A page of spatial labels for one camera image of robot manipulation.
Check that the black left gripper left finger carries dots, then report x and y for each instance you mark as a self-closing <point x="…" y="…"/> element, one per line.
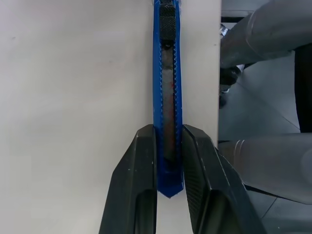
<point x="131" y="185"/>

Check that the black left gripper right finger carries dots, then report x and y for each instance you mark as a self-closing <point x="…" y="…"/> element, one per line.
<point x="207" y="180"/>

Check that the blue utility knife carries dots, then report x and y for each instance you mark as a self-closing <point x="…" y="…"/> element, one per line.
<point x="156" y="97"/>

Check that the black upright bar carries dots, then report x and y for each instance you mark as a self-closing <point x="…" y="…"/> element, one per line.
<point x="303" y="92"/>

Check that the silver metal clamp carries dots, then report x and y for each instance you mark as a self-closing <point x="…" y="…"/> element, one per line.
<point x="223" y="30"/>

